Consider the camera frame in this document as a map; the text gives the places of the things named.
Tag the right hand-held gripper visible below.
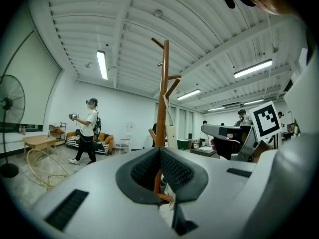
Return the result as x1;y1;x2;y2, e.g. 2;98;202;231
201;101;282;163

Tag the black standing fan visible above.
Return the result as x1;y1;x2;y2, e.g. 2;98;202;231
0;74;26;179

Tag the brown wooden coat rack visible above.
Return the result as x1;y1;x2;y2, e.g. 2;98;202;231
149;37;182;203

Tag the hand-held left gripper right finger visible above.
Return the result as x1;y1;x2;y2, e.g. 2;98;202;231
160;147;257;239

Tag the black white striped blanket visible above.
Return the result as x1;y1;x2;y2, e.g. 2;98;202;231
66;135;110;155

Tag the person's right forearm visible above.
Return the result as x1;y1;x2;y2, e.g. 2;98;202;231
256;141;275;159

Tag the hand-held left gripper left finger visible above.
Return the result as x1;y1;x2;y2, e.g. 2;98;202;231
32;147;175;239

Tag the white chair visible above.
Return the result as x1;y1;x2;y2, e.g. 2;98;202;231
115;121;135;155

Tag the low wooden table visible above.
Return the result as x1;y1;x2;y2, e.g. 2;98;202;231
22;135;57;157

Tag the black metal shelf rack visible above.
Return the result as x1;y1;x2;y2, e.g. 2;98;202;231
48;121;68;148

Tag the orange sofa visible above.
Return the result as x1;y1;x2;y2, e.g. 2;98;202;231
65;131;115;156

